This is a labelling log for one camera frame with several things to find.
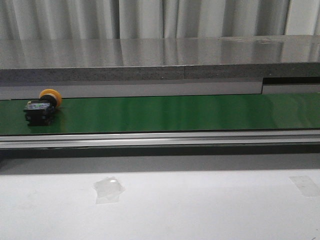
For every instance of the yellow mushroom push button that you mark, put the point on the yellow mushroom push button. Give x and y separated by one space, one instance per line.
40 112

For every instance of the clear tape patch left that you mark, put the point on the clear tape patch left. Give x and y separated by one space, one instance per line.
108 190

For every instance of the clear tape patch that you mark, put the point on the clear tape patch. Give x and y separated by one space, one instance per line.
108 190
306 186

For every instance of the grey raised table slab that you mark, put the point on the grey raised table slab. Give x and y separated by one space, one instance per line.
95 60

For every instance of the green conveyor belt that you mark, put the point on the green conveyor belt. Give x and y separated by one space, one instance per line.
169 114

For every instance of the clear tape patch right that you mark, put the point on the clear tape patch right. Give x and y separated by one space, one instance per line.
306 186

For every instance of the white pleated curtain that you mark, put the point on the white pleated curtain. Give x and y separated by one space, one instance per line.
156 19

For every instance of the aluminium conveyor front rail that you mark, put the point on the aluminium conveyor front rail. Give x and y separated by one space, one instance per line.
160 139

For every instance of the grey conveyor rear rail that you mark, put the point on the grey conveyor rear rail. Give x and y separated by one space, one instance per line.
178 87

